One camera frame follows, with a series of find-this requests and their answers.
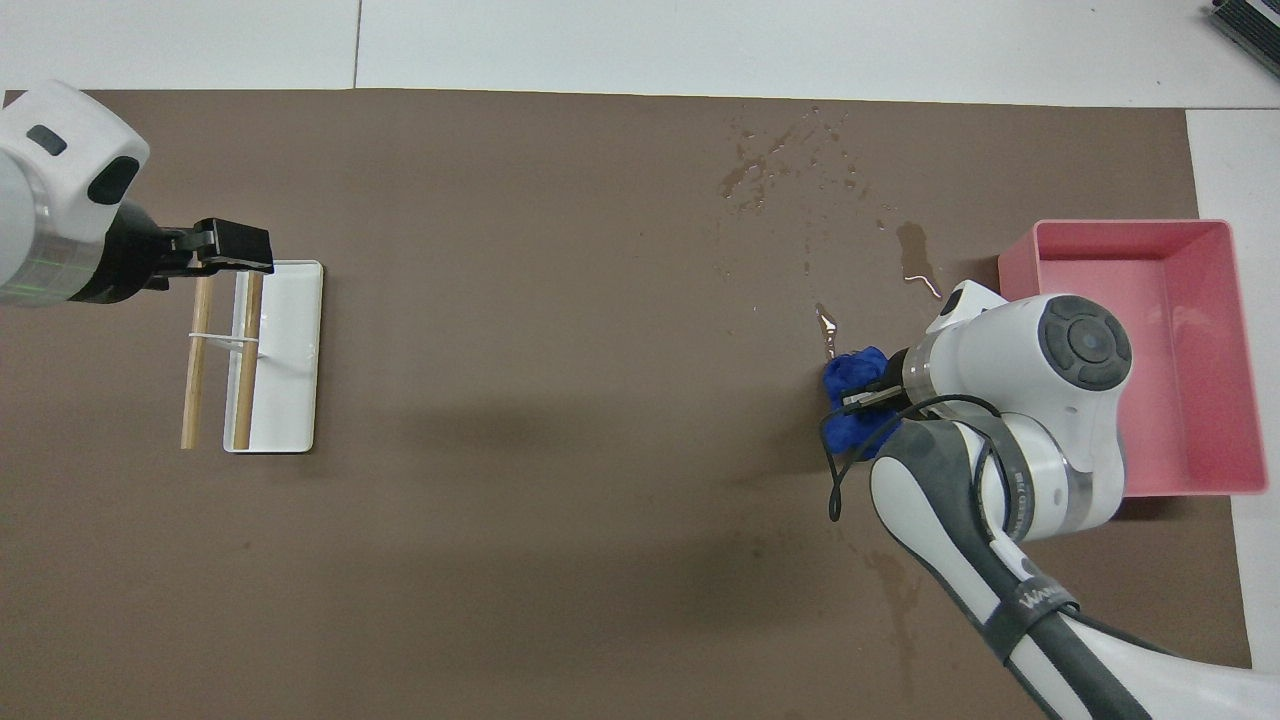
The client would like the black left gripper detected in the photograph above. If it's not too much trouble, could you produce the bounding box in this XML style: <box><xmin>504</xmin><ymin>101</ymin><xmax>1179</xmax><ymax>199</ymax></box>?
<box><xmin>75</xmin><ymin>200</ymin><xmax>275</xmax><ymax>305</ymax></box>

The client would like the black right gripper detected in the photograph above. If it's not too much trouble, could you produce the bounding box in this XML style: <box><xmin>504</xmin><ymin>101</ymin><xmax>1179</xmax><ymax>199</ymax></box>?
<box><xmin>842</xmin><ymin>347</ymin><xmax>914</xmax><ymax>412</ymax></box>

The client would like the blue towel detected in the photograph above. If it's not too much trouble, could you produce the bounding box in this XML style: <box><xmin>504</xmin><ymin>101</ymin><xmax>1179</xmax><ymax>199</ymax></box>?
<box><xmin>822</xmin><ymin>346</ymin><xmax>906</xmax><ymax>461</ymax></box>

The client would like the white rack with wooden rods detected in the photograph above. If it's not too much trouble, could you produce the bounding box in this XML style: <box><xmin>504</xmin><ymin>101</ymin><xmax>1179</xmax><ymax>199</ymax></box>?
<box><xmin>188</xmin><ymin>260</ymin><xmax>325</xmax><ymax>455</ymax></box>

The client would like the wooden rack rod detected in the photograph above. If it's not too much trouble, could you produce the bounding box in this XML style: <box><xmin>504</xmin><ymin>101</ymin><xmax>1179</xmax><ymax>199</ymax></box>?
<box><xmin>180</xmin><ymin>277</ymin><xmax>214</xmax><ymax>450</ymax></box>
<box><xmin>232</xmin><ymin>272</ymin><xmax>266</xmax><ymax>451</ymax></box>

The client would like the pink plastic bin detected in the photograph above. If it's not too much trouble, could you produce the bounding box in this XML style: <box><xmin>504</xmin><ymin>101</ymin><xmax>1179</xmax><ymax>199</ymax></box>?
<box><xmin>998</xmin><ymin>219</ymin><xmax>1269</xmax><ymax>499</ymax></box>

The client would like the brown table mat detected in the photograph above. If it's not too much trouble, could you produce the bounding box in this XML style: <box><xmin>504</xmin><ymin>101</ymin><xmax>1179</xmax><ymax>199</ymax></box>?
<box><xmin>0</xmin><ymin>88</ymin><xmax>1256</xmax><ymax>720</ymax></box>

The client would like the dark ribbed equipment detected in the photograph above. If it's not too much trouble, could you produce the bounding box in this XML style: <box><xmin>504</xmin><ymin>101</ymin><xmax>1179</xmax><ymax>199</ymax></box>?
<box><xmin>1205</xmin><ymin>0</ymin><xmax>1280</xmax><ymax>79</ymax></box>

